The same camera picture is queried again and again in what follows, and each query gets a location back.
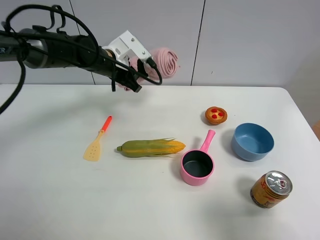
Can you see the blue bowl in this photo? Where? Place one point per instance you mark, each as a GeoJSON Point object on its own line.
{"type": "Point", "coordinates": [251, 142]}

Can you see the pink towel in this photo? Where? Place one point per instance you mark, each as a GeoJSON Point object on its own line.
{"type": "Point", "coordinates": [165, 59]}

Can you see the orange-handled yellow toy spatula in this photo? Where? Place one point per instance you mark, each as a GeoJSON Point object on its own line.
{"type": "Point", "coordinates": [93, 151]}

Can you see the toy egg tart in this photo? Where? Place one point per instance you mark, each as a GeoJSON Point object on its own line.
{"type": "Point", "coordinates": [216, 115]}

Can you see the gold drink can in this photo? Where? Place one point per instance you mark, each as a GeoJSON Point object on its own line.
{"type": "Point", "coordinates": [270, 189]}

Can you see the pink toy saucepan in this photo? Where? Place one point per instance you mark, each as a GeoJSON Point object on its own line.
{"type": "Point", "coordinates": [196, 166]}

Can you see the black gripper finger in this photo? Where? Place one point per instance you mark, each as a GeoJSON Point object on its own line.
{"type": "Point", "coordinates": [136, 88]}

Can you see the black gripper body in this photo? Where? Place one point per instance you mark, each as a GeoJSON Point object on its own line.
{"type": "Point", "coordinates": [124, 75]}

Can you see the toy corn cob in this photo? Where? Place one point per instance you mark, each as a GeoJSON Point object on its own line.
{"type": "Point", "coordinates": [150, 148]}

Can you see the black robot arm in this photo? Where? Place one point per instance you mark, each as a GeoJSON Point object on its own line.
{"type": "Point", "coordinates": [49, 50]}

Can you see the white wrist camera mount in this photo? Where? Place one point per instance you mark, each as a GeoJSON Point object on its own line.
{"type": "Point", "coordinates": [125, 46]}

